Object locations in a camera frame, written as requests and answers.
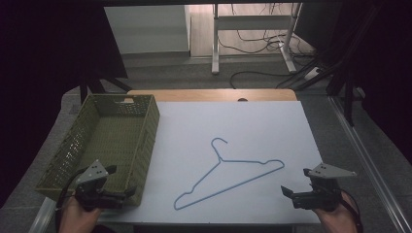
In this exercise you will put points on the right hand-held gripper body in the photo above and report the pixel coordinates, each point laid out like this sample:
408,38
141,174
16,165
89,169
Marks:
324,194

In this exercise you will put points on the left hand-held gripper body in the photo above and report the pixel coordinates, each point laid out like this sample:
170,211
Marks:
92,176

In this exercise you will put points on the green woven plastic basket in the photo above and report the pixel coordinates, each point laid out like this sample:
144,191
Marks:
110,139

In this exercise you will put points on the person's right hand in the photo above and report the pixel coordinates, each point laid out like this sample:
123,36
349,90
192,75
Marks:
340,221

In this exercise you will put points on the person's left hand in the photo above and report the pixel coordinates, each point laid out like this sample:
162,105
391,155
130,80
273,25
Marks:
77,220

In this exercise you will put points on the black stand legs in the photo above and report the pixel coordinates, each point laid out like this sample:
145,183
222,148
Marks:
97,85

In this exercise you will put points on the white table sheet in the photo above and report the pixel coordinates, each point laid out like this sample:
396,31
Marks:
233,123

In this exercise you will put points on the black metal stand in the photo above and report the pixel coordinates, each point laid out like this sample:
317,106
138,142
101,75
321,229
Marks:
350,90

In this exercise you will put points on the white power strip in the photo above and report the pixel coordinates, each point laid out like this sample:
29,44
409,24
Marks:
312,73

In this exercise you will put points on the wooden table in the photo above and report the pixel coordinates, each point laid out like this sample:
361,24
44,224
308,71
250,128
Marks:
207,95

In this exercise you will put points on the white cabinet panel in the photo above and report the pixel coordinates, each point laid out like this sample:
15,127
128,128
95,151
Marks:
145,29

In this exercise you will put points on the aluminium rail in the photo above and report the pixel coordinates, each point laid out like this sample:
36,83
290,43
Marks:
42,216
372,158

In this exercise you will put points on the white desk frame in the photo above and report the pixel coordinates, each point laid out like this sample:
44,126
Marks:
249,22

